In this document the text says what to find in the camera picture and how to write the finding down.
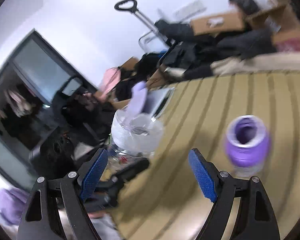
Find clear plastic jar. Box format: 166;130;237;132
107;109;164;170

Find purple pill bottle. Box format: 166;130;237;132
225;115;270;178

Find black stroller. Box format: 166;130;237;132
29;75;115;177

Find hanging clothes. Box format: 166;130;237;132
0;84;43;120

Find lavender pouch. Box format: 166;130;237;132
126;81;148;117

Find sliding glass door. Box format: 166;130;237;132
0;30;96;191

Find silver laptop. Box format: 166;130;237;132
143;87;175;118

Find pink bag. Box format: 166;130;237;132
95;67;121;101

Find cardboard box left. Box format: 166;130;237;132
93;56;171;111

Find black clothes pile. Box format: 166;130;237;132
115;19;278;100

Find open cardboard box right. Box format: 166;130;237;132
245;0;300;52

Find folding chair frame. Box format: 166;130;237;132
138;31;170;53

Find cardboard box with handle hole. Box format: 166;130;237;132
190;11;245;36

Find black trolley handle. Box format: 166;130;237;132
114;0;172;47

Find wall power outlet strip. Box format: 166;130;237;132
173;0;206;21

